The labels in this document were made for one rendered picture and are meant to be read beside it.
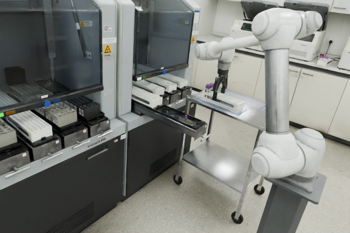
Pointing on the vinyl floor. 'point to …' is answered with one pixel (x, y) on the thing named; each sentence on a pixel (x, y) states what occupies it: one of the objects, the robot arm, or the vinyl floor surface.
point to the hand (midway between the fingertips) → (218, 95)
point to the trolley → (219, 163)
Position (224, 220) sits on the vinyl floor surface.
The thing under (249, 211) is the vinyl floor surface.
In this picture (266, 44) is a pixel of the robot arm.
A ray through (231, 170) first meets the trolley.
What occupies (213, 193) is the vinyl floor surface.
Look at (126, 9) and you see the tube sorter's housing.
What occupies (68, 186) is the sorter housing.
